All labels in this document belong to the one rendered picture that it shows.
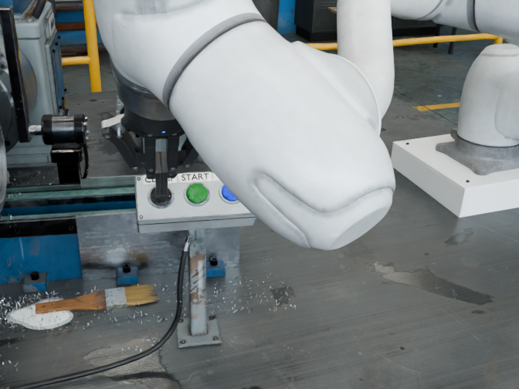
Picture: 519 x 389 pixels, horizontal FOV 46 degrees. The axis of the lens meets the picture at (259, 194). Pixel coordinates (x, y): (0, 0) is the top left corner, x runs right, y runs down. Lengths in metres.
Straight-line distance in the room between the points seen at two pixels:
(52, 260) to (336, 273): 0.53
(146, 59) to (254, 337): 0.65
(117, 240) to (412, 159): 0.79
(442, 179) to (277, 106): 1.09
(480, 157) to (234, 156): 1.15
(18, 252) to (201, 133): 0.76
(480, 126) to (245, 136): 1.13
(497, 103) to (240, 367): 0.85
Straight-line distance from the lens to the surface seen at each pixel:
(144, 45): 0.45
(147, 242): 1.13
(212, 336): 1.01
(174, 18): 0.44
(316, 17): 6.45
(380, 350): 1.02
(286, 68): 0.42
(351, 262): 1.22
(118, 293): 1.11
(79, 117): 1.24
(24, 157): 1.62
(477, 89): 1.49
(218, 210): 0.86
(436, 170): 1.49
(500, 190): 1.49
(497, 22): 0.90
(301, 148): 0.40
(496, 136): 1.51
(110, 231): 1.11
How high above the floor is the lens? 1.46
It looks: 27 degrees down
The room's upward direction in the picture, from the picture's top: 2 degrees clockwise
